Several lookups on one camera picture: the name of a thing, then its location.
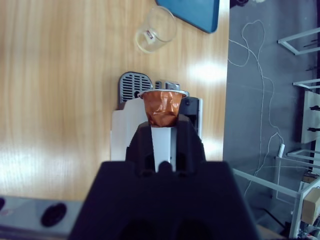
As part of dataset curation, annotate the clear drinking glass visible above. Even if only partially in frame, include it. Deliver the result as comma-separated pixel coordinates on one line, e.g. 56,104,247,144
134,6,178,54

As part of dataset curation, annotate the teal plastic tray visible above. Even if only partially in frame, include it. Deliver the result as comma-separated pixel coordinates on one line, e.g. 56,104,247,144
154,0,221,34

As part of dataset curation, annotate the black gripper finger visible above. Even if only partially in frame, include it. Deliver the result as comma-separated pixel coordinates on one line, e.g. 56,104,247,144
174,113,207,174
124,121,156,177

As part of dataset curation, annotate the cardboard box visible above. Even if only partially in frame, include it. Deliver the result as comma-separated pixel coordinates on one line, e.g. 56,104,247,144
301,187,320,226

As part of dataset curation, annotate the white metal frame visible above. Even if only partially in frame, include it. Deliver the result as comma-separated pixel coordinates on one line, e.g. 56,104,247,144
232,142,320,240
277,26,320,56

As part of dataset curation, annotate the white capsule coffee machine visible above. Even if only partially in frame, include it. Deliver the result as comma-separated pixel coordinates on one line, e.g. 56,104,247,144
111,79,204,174

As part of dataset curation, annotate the orange coffee capsule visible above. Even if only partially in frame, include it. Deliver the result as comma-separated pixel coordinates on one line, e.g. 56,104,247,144
138,88,189,128

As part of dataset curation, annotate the grey slotted drip tray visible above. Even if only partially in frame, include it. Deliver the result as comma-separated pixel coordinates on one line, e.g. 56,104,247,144
117,71,154,105

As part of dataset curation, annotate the white floor cable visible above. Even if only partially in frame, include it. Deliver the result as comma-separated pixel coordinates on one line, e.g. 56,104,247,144
228,19,286,198

